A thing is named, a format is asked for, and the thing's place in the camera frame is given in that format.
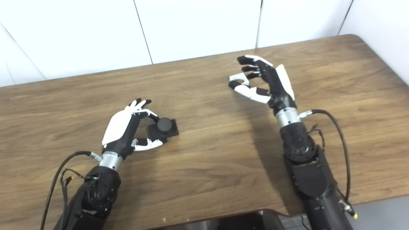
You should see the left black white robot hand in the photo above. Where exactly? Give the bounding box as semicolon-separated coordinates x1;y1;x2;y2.
102;98;166;160

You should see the thin black wire bundle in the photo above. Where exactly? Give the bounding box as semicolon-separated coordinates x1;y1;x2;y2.
60;169;87;206
308;124;325;150

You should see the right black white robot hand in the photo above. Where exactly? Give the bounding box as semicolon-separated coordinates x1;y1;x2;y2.
228;55;297;115

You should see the black peg with square base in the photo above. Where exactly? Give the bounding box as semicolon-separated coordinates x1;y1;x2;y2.
146;117;180;142

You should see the white square piece with hole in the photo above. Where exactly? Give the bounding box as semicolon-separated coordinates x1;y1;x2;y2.
229;73;250;87

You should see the black robot torso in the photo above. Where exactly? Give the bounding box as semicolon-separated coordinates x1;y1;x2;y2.
153;209;312;230

